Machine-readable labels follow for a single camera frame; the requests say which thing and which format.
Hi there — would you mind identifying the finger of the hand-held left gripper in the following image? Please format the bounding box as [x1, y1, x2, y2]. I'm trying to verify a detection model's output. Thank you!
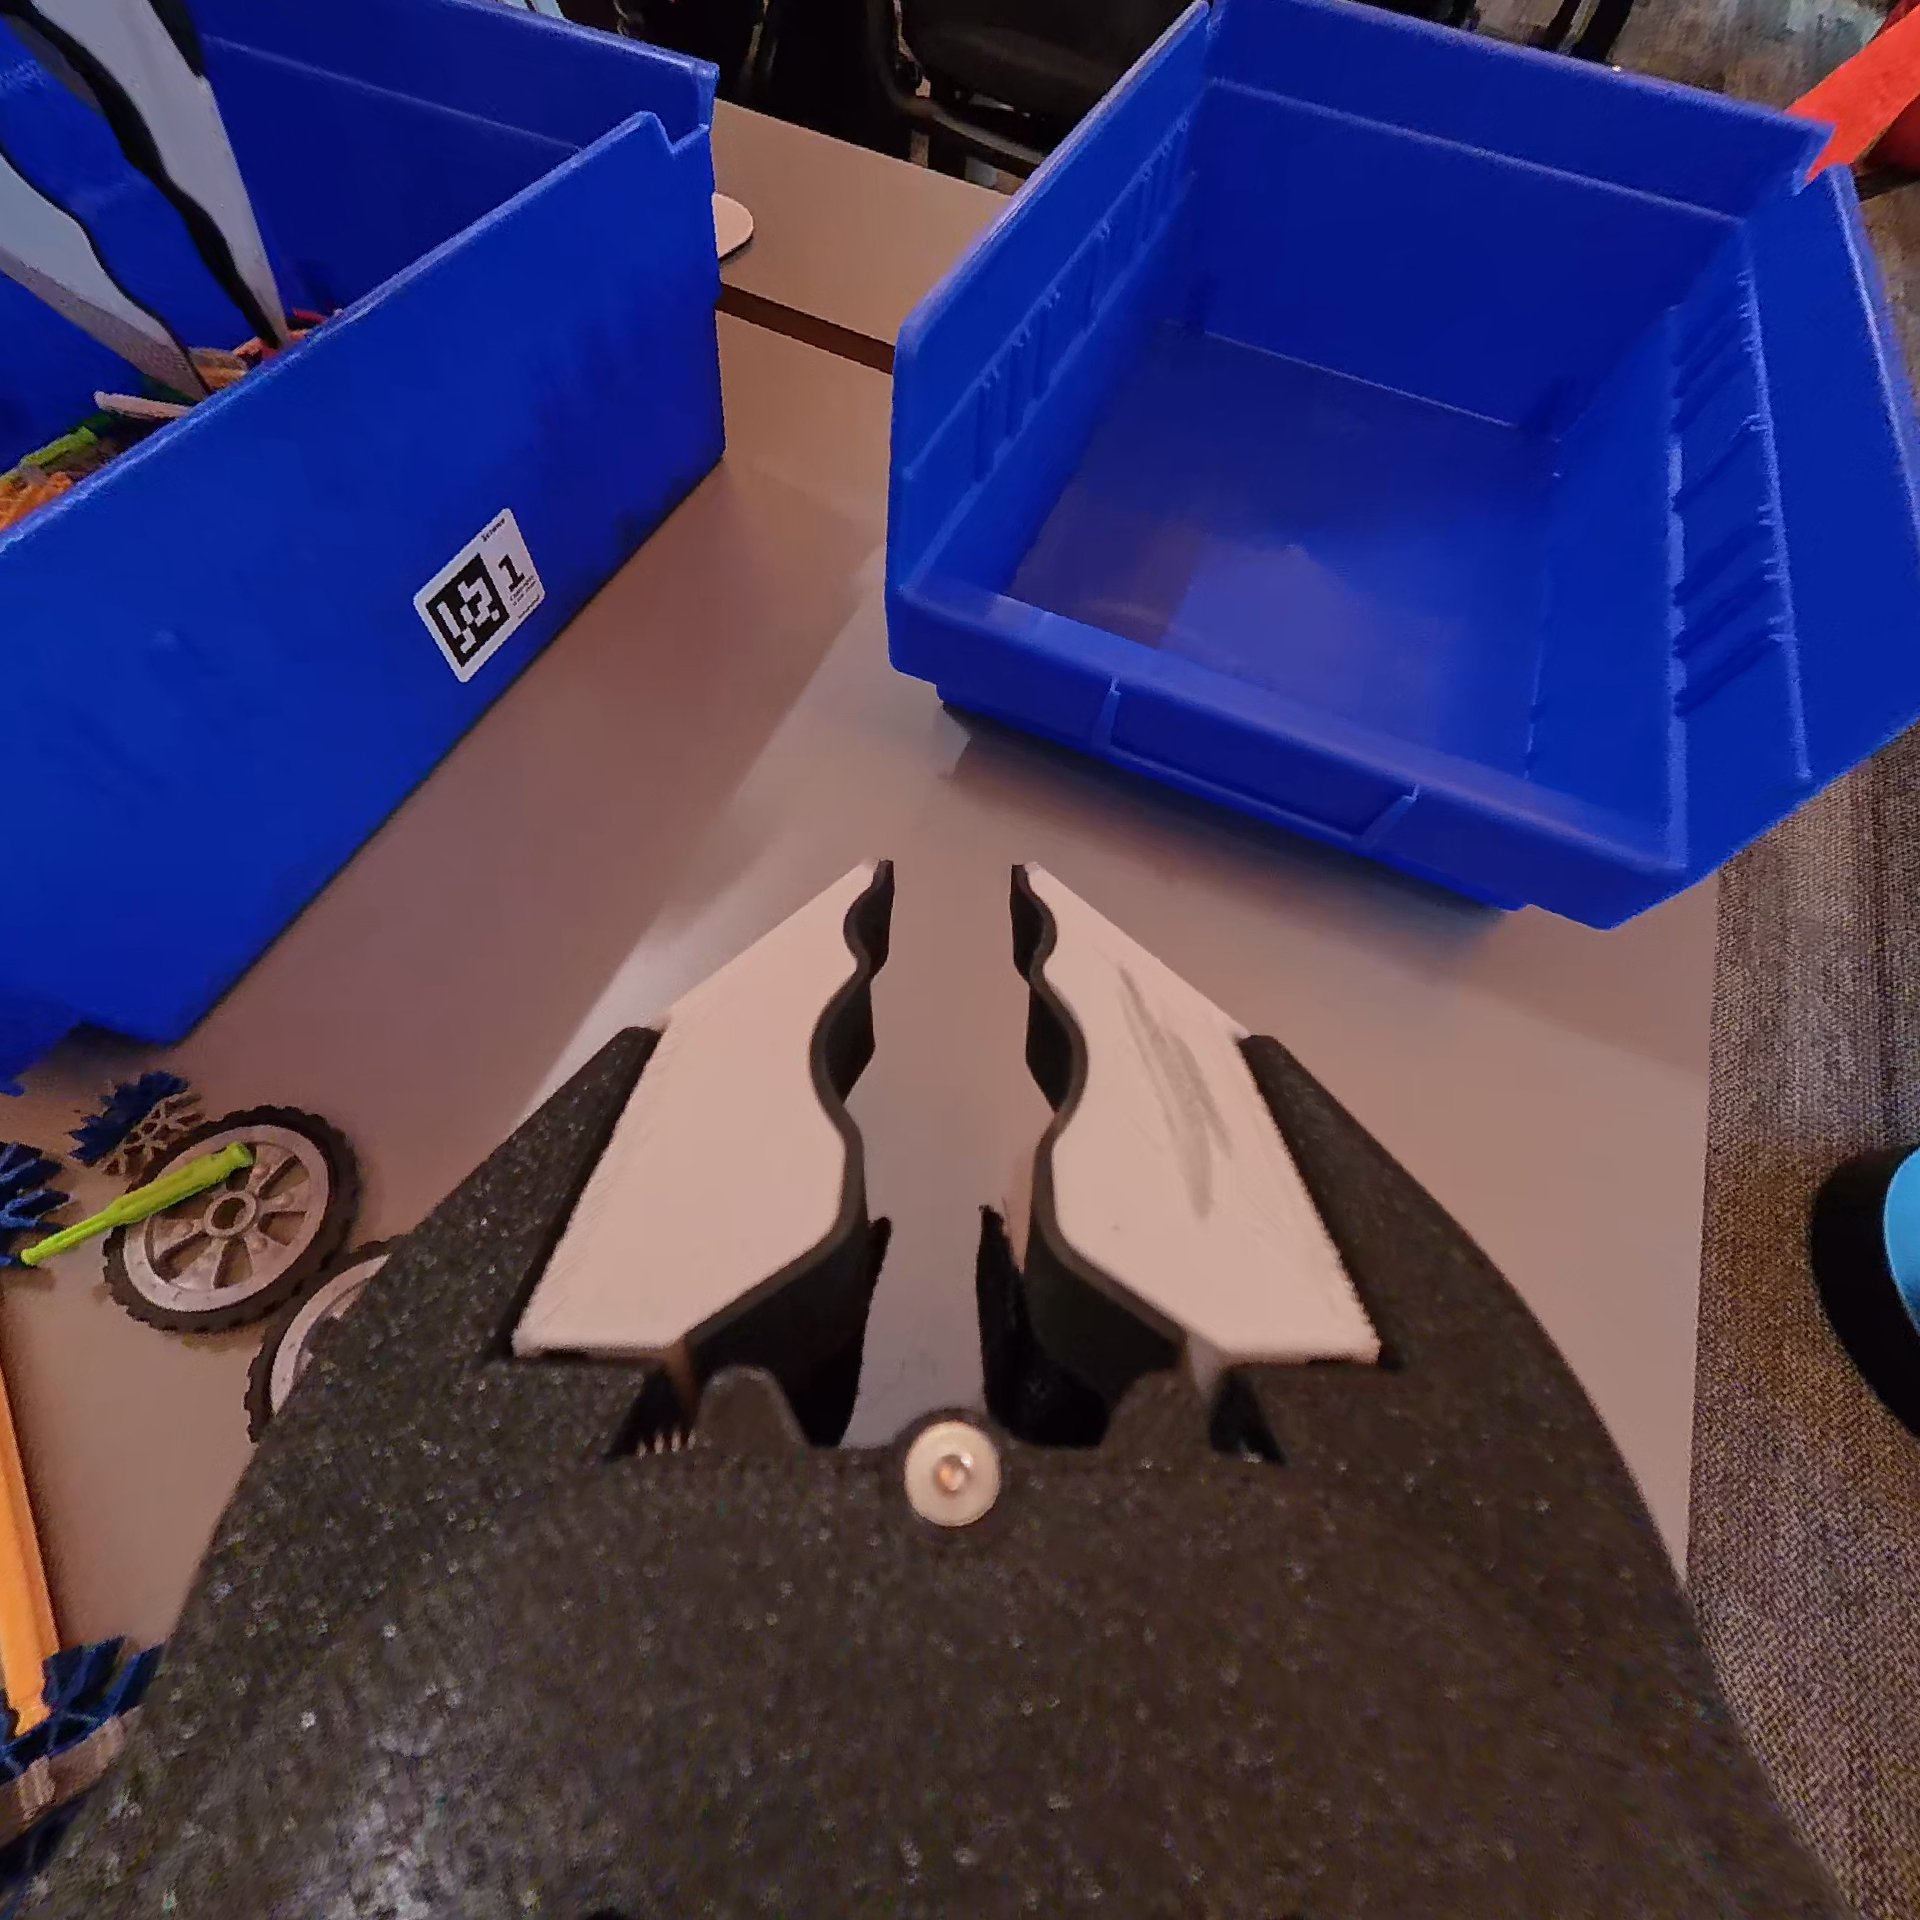
[0, 150, 213, 405]
[27, 0, 297, 350]

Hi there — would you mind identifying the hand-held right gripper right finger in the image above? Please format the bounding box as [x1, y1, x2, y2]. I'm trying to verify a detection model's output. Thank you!
[1010, 859, 1381, 1374]

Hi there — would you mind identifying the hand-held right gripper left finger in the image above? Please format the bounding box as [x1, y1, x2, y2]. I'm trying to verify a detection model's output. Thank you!
[510, 859, 898, 1370]

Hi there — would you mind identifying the pile of colourful toy pieces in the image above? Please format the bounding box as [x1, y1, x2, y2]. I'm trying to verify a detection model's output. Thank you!
[0, 308, 351, 525]

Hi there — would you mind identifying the blue plastic bin with tag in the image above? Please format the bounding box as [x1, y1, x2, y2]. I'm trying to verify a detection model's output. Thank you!
[0, 0, 729, 1081]

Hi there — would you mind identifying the toy construction frame model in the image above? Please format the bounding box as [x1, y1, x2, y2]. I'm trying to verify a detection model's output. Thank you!
[0, 1140, 166, 1854]

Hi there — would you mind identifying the grey toy wheel black tyre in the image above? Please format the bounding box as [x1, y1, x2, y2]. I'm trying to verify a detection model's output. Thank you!
[244, 1238, 399, 1443]
[101, 1108, 363, 1335]

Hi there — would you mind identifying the light green toy rod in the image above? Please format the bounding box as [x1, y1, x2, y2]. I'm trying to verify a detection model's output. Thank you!
[18, 1140, 259, 1272]

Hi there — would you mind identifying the blue snowflake toy connector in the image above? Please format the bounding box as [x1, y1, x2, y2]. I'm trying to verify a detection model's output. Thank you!
[70, 1068, 202, 1179]

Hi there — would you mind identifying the light blue round stool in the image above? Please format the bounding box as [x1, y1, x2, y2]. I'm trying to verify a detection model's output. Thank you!
[1812, 1142, 1920, 1389]

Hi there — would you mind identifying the black office chair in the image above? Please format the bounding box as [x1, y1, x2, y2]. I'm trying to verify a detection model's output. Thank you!
[733, 0, 1217, 190]

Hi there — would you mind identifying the orange plastic object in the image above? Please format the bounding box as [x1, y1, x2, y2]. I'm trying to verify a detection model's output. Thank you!
[1782, 0, 1920, 185]

